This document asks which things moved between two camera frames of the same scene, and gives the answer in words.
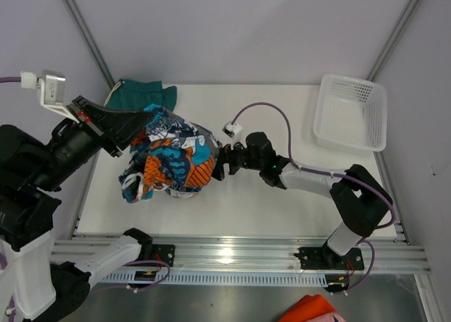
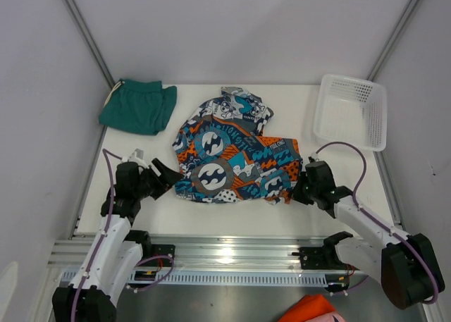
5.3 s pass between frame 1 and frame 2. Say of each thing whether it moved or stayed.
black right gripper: moved
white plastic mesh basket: stayed
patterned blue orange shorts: moved
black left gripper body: moved
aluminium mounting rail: stayed
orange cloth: stayed
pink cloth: stayed
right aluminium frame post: stayed
